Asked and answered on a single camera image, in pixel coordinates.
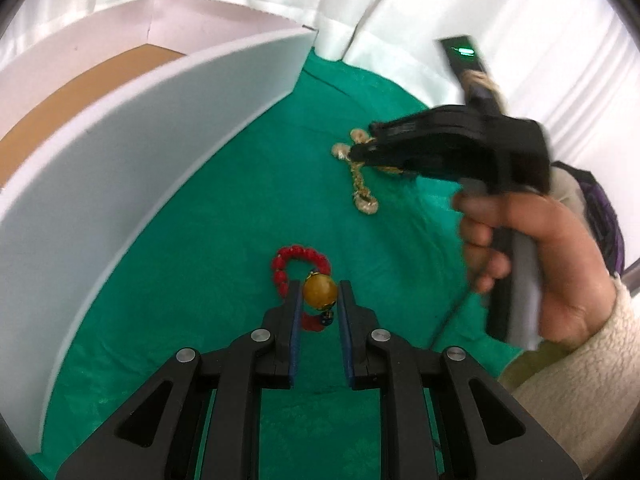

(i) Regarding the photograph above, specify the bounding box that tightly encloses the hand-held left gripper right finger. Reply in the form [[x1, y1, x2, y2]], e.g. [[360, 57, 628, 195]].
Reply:
[[337, 280, 587, 480]]

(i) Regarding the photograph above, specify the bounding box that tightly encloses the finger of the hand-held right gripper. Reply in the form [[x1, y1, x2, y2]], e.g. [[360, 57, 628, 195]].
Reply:
[[348, 141, 470, 184], [368, 105, 482, 150]]

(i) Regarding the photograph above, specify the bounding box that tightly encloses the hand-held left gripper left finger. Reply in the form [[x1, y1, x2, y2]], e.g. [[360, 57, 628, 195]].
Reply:
[[55, 280, 305, 480]]

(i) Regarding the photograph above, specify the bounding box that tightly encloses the red bead bracelet amber bead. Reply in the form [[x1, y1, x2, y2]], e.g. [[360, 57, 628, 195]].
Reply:
[[270, 243, 339, 334]]

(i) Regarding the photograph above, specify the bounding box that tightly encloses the gold chain necklace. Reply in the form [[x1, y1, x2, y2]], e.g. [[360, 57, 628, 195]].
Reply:
[[330, 128, 417, 216]]

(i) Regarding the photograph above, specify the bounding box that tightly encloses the white rectangular box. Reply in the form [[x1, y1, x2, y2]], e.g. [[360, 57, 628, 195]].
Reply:
[[0, 0, 319, 455]]

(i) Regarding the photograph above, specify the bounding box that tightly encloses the person's right forearm fleece sleeve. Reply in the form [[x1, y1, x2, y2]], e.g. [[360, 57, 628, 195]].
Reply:
[[500, 272, 640, 480]]

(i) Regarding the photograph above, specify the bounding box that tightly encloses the person's right hand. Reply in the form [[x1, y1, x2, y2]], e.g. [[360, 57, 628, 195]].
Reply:
[[451, 191, 620, 347]]

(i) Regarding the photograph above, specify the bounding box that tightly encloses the green velvet cloth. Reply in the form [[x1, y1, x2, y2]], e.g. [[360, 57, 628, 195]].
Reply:
[[30, 46, 533, 480]]

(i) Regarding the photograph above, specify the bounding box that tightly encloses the purple black bag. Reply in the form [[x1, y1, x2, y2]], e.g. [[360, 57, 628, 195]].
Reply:
[[550, 160, 627, 277]]

